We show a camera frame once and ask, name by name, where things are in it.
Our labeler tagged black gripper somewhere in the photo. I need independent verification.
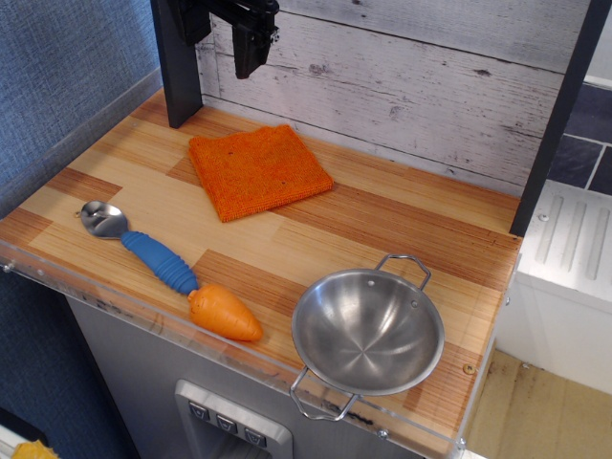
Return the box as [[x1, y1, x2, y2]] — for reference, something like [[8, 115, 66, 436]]
[[176, 0, 279, 79]]

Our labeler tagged orange towel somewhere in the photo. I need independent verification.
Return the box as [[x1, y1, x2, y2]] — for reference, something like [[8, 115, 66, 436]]
[[188, 125, 334, 223]]

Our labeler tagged orange plastic toy carrot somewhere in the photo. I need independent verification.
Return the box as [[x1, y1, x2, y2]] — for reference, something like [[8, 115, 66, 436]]
[[187, 284, 263, 341]]

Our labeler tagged silver dispenser panel with buttons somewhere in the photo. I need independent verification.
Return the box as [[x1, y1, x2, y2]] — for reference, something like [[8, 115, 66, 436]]
[[174, 380, 294, 459]]

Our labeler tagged white ribbed side cabinet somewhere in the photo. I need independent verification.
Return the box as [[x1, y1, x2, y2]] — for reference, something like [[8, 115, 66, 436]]
[[495, 181, 611, 393]]

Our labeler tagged yellow object at corner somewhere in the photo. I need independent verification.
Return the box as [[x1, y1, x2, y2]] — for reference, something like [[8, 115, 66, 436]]
[[11, 441, 58, 459]]

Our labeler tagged dark left vertical post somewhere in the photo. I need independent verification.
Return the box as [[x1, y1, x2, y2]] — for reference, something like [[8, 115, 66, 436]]
[[150, 0, 203, 128]]

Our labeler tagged dark vertical post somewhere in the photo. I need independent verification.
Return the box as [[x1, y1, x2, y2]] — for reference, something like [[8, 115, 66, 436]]
[[510, 0, 611, 237], [150, 0, 203, 128]]

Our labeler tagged spoon with blue handle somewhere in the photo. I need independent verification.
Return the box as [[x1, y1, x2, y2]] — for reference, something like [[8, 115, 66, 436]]
[[79, 201, 199, 295]]

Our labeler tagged steel colander bowl with handles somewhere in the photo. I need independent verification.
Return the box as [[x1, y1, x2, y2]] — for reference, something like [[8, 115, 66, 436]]
[[289, 254, 446, 422]]

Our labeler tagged dark right vertical post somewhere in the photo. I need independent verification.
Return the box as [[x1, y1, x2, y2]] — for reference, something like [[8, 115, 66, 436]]
[[510, 0, 611, 237]]

